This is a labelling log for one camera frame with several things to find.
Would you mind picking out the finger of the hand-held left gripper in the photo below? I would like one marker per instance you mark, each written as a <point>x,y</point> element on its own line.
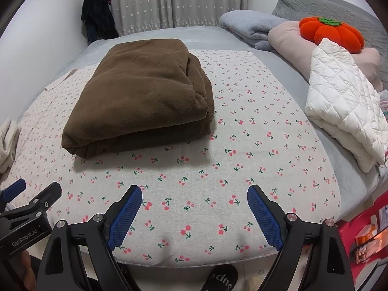
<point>13,188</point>
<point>45,198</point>

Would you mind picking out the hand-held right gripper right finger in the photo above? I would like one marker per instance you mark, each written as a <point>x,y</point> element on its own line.
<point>263,215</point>

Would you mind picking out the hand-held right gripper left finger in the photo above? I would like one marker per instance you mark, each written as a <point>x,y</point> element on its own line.
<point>125,215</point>

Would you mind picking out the brown coat with fur collar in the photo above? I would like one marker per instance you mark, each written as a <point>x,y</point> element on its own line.
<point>142,97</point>

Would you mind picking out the dark hanging clothes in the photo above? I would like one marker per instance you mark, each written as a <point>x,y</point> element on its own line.
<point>98,15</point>

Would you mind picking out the cream fluffy garment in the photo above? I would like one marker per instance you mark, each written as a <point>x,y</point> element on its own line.
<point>7,145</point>

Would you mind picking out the cherry print cloth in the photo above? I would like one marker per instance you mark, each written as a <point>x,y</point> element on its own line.
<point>242,145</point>

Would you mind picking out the black slipper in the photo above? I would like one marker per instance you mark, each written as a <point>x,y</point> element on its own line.
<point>219,279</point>

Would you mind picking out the red box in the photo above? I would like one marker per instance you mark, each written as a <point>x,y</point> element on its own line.
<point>363,236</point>

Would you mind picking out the white quilted jacket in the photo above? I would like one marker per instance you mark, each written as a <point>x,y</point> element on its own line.
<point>342,103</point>

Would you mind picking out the pink pillow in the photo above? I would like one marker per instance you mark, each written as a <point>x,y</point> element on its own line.
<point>288,45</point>

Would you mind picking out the grey folded blanket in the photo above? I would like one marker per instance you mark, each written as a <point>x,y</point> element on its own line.
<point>248,27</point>

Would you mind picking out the orange pumpkin plush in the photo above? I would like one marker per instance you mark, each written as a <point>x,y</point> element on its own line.
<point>332,33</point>

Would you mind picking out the grey quilted pillow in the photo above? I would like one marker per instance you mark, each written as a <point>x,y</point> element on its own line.
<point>333,7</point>

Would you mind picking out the grey star pattern curtain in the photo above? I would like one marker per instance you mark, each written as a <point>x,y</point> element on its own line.
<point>182,0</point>

